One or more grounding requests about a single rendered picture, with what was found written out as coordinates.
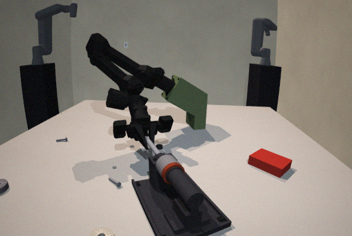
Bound red rectangular block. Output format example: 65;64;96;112
248;149;292;178

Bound red-brown ring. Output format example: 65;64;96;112
162;162;185;184

